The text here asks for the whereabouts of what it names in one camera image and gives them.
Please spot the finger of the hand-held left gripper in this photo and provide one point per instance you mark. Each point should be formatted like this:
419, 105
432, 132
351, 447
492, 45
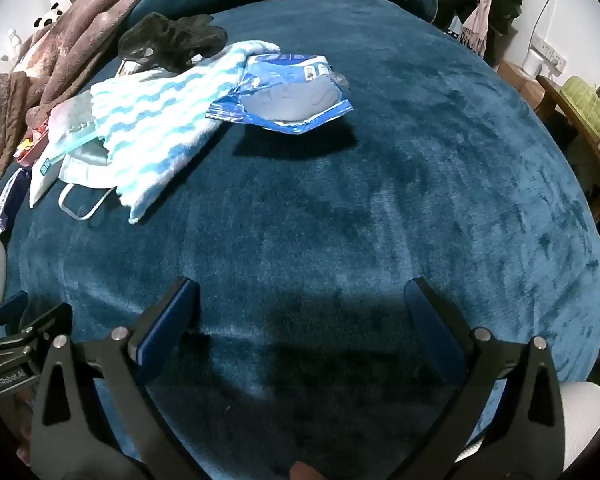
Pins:
10, 310

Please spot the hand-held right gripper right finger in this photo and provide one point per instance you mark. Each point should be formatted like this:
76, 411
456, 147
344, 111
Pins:
427, 322

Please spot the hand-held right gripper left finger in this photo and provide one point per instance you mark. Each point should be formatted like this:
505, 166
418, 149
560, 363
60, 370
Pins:
167, 325

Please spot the zip bag of cotton swabs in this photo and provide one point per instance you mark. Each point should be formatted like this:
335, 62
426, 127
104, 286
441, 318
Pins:
65, 125

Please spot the blue white striped towel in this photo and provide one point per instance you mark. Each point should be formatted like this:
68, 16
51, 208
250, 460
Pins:
155, 125

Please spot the black cloth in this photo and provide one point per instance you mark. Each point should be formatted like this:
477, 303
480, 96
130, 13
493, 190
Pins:
180, 35

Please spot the teal plush blanket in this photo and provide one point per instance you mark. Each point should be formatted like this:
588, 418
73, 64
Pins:
330, 210

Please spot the wooden side table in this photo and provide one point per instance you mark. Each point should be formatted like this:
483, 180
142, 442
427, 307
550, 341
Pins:
580, 140

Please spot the cardboard box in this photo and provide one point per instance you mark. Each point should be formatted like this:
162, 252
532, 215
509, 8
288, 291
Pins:
522, 90

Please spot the light blue plastic packet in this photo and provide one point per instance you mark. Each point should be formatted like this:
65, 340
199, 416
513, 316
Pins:
280, 100

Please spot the silver foil packet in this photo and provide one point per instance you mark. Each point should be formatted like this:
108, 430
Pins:
130, 67

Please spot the green plastic basket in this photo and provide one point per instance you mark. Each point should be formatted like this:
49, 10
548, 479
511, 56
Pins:
585, 105

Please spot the brown plush blanket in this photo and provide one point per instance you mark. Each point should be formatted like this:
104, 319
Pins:
70, 45

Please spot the white charger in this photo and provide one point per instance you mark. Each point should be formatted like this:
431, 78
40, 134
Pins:
532, 62

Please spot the white power strip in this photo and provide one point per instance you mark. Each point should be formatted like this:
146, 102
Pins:
552, 52

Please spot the panda plush toy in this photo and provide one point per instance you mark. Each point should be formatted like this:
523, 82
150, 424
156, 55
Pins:
50, 15

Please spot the pile of clothes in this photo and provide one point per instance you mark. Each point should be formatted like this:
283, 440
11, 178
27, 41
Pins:
472, 15

